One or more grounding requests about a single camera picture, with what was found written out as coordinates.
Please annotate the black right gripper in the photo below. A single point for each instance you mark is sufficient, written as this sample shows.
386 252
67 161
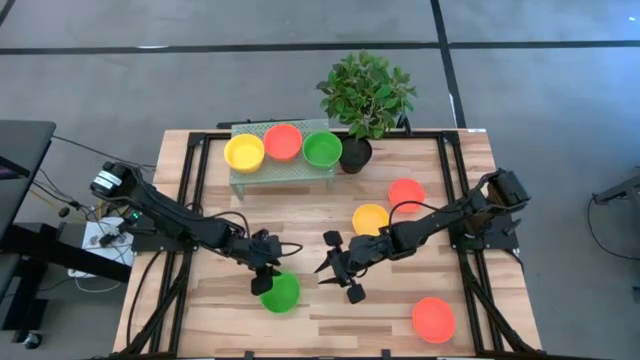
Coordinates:
352 262

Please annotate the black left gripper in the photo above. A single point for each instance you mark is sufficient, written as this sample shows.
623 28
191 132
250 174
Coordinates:
246 250

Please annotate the green plastic mini bowl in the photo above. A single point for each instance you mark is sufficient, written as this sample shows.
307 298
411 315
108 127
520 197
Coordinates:
286 296
322 149

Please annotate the yellow plastic mini bowl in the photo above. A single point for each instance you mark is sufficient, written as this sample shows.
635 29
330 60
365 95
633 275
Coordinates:
244 152
369 217

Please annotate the orange plastic mini bowl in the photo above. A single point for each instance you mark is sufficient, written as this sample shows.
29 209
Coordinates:
434 320
282 142
406 191

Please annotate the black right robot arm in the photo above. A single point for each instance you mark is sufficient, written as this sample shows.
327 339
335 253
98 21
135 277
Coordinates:
430 225

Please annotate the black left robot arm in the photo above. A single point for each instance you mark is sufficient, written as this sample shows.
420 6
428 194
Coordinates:
170 222

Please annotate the black plant pot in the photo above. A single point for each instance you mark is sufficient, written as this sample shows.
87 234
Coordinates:
356 157

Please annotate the black bar behind shelf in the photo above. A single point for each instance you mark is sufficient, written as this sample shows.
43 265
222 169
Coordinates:
260 123

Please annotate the green leafy potted plant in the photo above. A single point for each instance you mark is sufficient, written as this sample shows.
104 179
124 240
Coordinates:
365 95

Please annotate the white power strip box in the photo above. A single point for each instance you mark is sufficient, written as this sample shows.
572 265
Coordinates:
95 246

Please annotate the black chair caster wheel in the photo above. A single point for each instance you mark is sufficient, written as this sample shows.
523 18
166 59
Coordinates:
31 341

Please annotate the black side desk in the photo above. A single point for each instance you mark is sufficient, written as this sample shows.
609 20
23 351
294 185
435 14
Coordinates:
25 150

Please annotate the black floor stand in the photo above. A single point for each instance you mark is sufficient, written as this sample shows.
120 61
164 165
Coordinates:
620 189

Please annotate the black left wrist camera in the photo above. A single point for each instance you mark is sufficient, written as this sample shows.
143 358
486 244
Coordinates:
269 249

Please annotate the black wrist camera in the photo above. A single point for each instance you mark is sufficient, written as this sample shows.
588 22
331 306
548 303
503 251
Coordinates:
269 249
372 244

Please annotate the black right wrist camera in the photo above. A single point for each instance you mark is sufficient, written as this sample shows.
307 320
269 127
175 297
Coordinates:
372 244

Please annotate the black aluminium table frame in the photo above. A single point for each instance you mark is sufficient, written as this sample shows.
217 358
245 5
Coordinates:
196 137

